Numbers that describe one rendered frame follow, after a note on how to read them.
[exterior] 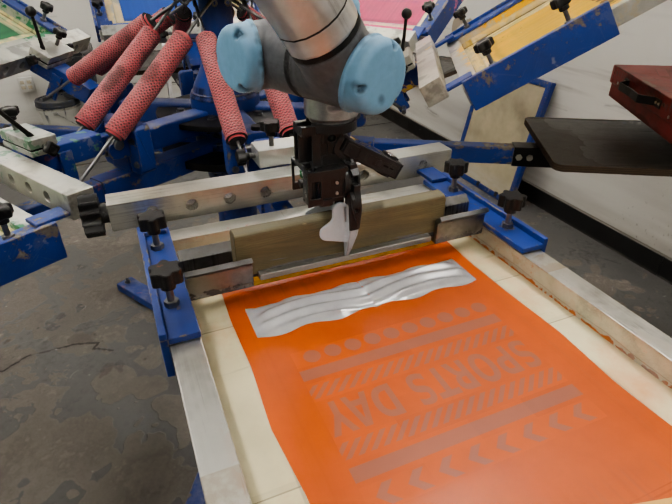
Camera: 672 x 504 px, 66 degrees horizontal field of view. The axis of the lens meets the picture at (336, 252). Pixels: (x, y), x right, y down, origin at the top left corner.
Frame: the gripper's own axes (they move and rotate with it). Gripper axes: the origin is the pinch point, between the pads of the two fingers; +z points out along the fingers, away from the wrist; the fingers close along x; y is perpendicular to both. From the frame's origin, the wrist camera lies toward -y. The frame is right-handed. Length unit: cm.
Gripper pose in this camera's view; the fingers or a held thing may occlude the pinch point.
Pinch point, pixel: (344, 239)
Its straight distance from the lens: 82.4
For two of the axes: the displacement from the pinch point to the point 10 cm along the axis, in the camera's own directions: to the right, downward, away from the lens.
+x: 3.9, 4.8, -7.8
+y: -9.2, 2.1, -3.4
